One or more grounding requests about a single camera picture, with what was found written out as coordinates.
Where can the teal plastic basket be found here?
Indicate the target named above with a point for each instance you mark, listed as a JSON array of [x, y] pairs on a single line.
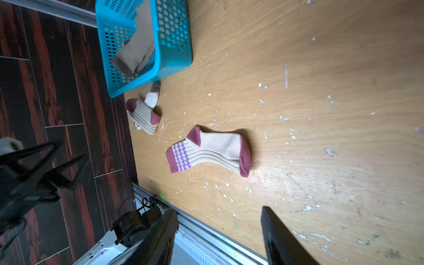
[[173, 52]]

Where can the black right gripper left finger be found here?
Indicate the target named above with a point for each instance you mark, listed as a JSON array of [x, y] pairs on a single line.
[[148, 236]]

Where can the cream maroon sock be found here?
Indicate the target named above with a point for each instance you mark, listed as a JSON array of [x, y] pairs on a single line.
[[230, 150], [142, 115]]

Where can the aluminium corner frame left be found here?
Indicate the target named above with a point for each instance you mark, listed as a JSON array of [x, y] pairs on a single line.
[[60, 10]]

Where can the white maroon sock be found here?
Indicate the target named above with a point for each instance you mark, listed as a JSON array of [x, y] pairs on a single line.
[[152, 97]]

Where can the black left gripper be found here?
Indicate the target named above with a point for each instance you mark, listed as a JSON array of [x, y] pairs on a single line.
[[23, 188]]

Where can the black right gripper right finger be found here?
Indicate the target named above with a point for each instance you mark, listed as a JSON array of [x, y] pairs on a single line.
[[282, 248]]

